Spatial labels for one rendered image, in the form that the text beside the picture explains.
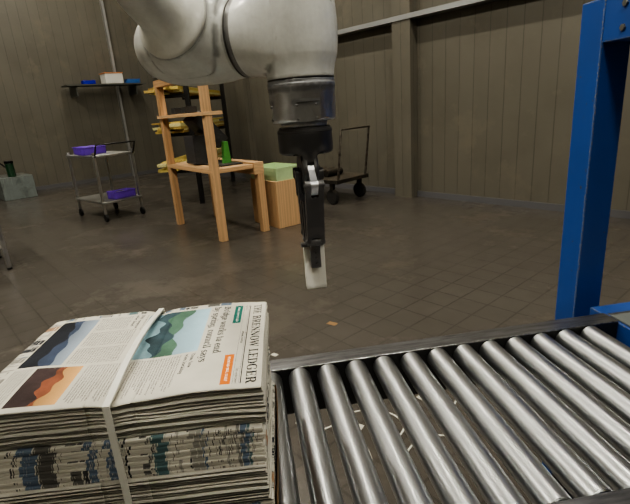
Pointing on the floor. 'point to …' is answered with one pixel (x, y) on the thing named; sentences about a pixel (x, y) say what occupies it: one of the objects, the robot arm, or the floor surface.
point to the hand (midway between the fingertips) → (314, 265)
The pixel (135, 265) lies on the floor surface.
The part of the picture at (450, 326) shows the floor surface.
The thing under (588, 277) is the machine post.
